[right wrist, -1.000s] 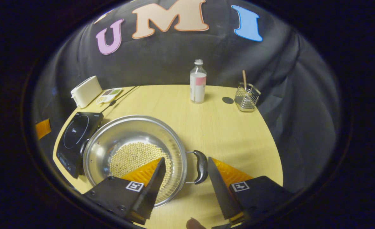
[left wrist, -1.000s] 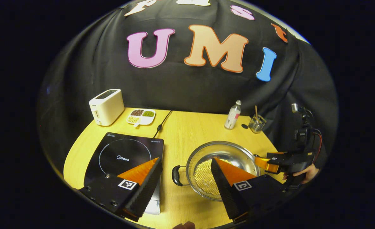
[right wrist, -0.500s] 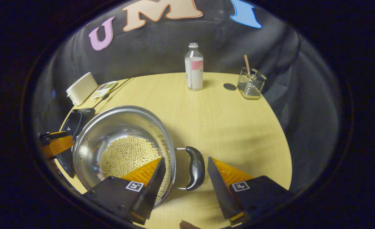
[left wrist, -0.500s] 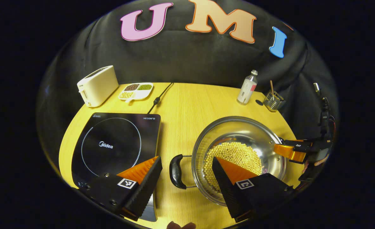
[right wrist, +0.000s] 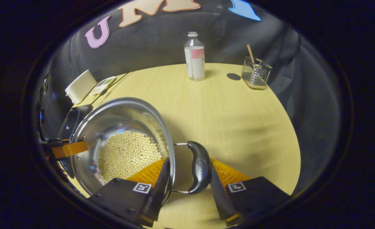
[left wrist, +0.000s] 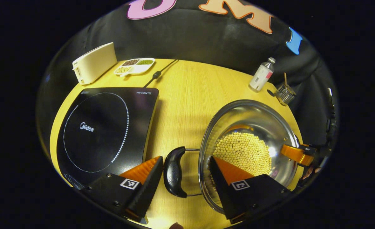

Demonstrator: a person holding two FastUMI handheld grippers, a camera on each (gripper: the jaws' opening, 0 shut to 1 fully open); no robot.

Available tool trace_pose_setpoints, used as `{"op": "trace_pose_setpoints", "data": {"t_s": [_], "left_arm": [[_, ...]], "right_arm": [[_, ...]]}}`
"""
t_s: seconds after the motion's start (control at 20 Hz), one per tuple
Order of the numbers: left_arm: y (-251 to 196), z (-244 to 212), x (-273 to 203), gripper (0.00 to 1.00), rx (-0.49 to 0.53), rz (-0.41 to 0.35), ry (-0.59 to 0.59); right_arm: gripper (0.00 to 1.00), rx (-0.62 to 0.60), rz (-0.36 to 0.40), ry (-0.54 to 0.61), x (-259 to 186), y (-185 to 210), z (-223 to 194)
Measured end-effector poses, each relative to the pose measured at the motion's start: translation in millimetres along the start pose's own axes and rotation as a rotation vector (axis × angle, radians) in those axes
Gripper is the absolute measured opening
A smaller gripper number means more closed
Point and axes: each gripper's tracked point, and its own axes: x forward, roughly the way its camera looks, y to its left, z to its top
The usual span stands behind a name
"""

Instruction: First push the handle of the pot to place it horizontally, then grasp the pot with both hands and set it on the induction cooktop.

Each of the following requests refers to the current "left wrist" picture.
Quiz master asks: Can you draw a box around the glass jar with wooden stick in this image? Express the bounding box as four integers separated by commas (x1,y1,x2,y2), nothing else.
275,73,297,106

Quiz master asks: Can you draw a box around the black power cable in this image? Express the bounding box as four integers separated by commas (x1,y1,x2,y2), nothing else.
143,59,179,88

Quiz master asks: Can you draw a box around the black induction cooktop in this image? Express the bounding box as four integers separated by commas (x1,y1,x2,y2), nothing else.
57,87,159,191

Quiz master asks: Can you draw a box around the steel pot with black handles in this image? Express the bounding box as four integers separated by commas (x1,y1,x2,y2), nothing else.
164,100,302,214

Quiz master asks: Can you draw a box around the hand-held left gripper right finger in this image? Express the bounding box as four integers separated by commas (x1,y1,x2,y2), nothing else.
208,156,291,225

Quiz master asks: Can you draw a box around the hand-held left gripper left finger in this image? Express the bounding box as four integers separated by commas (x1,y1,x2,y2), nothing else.
80,155,164,225

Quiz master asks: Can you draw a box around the small white-labelled bottle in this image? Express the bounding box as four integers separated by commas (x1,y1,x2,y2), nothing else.
249,57,276,91

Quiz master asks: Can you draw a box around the white divided dish of beans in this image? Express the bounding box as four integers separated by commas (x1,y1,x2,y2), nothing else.
114,58,155,77

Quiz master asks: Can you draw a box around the cream white toaster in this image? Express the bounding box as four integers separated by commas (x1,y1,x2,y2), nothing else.
72,42,118,85

